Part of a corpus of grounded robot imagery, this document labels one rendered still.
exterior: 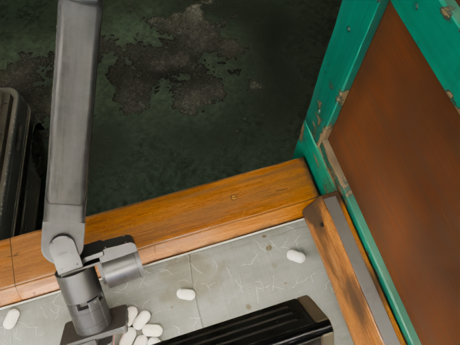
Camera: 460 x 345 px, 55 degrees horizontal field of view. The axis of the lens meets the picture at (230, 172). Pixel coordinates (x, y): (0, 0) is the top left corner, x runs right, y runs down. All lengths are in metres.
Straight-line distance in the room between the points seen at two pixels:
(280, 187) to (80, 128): 0.41
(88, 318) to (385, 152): 0.50
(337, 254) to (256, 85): 1.26
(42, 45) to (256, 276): 1.63
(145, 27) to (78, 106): 1.54
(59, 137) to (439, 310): 0.55
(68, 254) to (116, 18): 1.66
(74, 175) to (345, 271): 0.45
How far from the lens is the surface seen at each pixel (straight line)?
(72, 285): 0.71
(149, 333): 0.82
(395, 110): 0.59
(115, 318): 0.77
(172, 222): 0.85
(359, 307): 0.76
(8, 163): 1.51
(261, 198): 0.86
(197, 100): 1.89
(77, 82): 0.64
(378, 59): 0.60
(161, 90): 1.93
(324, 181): 0.85
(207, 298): 0.84
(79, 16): 0.64
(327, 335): 0.47
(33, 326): 0.89
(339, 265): 0.77
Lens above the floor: 1.57
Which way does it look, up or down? 65 degrees down
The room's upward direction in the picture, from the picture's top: 2 degrees clockwise
